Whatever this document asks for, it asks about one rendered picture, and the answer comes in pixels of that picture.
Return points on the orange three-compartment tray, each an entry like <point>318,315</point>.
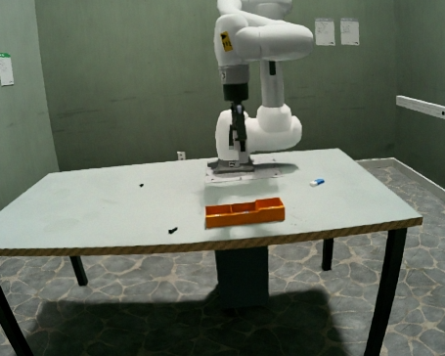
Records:
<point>263,210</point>

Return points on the white and blue eraser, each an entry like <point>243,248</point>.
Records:
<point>317,182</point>

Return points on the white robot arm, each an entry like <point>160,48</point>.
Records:
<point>237,43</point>

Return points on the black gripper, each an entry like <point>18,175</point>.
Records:
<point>238,93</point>

